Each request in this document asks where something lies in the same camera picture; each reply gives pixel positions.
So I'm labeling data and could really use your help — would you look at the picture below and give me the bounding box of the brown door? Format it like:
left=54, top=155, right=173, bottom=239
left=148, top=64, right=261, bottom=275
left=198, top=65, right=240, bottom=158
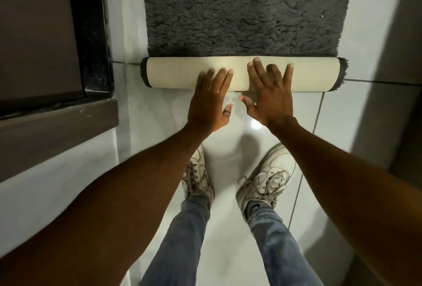
left=0, top=0, right=83, bottom=102

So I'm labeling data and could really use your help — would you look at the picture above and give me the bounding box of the person's right hand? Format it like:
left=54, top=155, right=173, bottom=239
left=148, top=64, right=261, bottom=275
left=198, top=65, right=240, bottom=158
left=238, top=57, right=296, bottom=129

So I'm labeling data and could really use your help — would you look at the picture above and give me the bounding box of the person's left hand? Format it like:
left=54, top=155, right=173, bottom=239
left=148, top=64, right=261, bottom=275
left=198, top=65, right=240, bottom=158
left=186, top=66, right=235, bottom=135

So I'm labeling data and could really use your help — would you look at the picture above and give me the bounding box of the white sneaker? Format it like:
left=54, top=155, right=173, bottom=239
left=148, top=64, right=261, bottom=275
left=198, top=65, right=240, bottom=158
left=236, top=143, right=296, bottom=222
left=181, top=144, right=215, bottom=207

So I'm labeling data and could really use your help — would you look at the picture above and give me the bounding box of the grey shaggy rug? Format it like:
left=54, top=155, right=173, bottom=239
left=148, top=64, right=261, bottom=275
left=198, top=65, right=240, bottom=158
left=140, top=0, right=358, bottom=94

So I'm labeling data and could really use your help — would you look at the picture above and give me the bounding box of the white left sneaker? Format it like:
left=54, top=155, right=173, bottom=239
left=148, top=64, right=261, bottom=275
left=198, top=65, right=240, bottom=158
left=181, top=144, right=215, bottom=207

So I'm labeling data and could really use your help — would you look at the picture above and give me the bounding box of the person's left forearm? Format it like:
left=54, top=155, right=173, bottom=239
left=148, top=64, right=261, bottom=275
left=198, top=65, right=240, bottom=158
left=0, top=123, right=215, bottom=286

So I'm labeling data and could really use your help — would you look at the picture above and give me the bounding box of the white right sneaker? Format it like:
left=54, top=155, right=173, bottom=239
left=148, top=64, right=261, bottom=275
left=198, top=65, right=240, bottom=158
left=236, top=143, right=296, bottom=222

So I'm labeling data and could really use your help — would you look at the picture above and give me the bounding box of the blue jeans leg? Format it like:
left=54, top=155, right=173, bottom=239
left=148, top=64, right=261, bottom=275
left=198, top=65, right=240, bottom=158
left=140, top=195, right=211, bottom=286
left=245, top=202, right=325, bottom=286

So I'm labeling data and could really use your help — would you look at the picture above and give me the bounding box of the blue jeans left leg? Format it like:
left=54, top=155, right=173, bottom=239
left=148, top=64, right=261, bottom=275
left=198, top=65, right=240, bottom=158
left=140, top=195, right=211, bottom=286

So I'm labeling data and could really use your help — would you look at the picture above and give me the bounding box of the blue jeans right leg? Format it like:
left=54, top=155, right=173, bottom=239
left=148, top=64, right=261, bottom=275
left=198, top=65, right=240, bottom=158
left=245, top=202, right=325, bottom=286

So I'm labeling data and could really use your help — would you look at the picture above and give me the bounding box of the person's right forearm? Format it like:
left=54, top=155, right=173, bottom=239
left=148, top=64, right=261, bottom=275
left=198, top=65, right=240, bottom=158
left=265, top=116, right=422, bottom=286

